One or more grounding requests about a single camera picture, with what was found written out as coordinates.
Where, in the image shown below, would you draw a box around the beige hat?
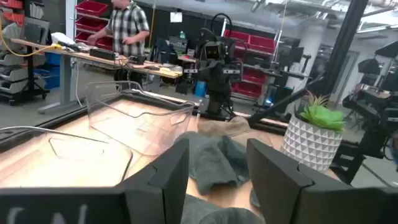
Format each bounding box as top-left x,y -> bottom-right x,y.
197,116 -> 252,138

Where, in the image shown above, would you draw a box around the black cart gray trays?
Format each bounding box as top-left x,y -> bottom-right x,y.
0,15 -> 51,106

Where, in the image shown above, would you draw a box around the black box on desk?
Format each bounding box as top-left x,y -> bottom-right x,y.
89,48 -> 118,62

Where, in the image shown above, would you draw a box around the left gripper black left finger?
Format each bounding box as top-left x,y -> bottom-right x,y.
117,138 -> 190,224

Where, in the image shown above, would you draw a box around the blue storage bin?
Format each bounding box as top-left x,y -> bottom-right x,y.
45,52 -> 62,67
33,67 -> 62,90

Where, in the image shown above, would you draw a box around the long wooden desk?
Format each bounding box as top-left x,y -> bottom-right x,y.
10,37 -> 183,115

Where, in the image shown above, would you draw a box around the blue container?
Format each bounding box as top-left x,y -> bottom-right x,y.
194,80 -> 208,98

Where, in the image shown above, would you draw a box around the black frame post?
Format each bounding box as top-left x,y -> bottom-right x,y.
322,0 -> 370,96

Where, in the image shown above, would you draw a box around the black cable loop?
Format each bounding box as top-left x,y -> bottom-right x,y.
210,12 -> 234,44

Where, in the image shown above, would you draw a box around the person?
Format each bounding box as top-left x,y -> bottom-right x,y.
86,0 -> 150,58

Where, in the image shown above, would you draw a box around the clear plastic bin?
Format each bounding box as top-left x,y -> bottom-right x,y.
0,125 -> 134,188
85,80 -> 196,157

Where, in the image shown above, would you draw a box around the yellow cable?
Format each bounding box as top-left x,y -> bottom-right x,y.
0,17 -> 63,58

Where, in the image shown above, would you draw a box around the gray green hat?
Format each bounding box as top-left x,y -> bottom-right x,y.
174,130 -> 251,196
180,193 -> 266,224

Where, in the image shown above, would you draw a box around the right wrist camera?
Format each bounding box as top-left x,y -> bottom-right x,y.
203,42 -> 227,61

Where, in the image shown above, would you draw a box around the red storage bin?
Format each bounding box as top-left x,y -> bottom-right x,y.
223,29 -> 250,44
242,67 -> 269,85
230,81 -> 264,99
75,0 -> 109,17
75,16 -> 108,32
75,30 -> 114,52
248,34 -> 277,54

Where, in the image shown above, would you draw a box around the yellow hanging cord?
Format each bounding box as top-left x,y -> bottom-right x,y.
148,0 -> 156,48

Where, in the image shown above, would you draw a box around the black robot workstation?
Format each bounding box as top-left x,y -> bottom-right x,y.
331,83 -> 398,185

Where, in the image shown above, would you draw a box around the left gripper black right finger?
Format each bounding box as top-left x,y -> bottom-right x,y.
246,138 -> 354,224

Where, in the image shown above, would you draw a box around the white geometric pot green plant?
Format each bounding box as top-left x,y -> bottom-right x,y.
280,90 -> 347,174

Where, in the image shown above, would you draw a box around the white round pillar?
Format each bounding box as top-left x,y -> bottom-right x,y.
285,24 -> 328,91

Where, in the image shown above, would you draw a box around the black softbox light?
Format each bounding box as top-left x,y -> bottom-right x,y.
357,58 -> 382,75
374,40 -> 398,59

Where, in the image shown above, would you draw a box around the black diagonal frame brace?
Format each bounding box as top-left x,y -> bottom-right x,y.
247,75 -> 326,124

